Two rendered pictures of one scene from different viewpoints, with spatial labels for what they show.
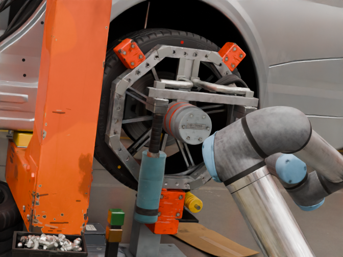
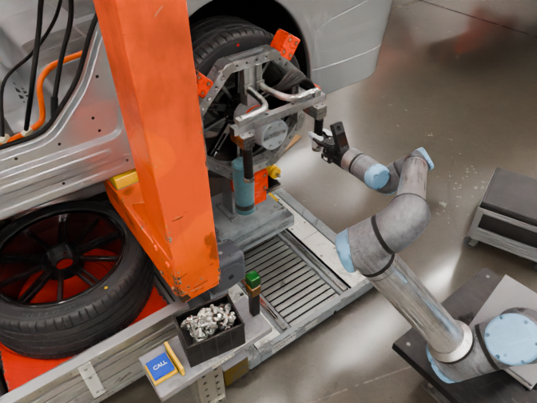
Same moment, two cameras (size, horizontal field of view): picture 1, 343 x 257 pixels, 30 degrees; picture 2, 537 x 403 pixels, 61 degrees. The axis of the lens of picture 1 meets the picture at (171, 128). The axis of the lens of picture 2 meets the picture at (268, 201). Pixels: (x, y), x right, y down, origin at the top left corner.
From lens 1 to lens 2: 1.06 m
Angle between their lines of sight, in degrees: 34
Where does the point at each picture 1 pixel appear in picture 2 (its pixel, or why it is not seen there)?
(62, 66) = (169, 185)
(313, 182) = (394, 178)
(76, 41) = (175, 158)
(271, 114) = (403, 224)
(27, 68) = (100, 123)
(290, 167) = (377, 179)
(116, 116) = not seen: hidden behind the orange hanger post
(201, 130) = (280, 135)
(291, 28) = not seen: outside the picture
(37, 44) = (100, 98)
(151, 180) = (246, 187)
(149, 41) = (208, 57)
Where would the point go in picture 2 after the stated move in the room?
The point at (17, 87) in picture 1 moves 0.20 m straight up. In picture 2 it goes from (97, 146) to (82, 96)
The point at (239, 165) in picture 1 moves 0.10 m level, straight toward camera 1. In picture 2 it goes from (376, 266) to (388, 297)
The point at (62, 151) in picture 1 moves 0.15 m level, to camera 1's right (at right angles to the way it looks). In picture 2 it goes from (188, 242) to (236, 233)
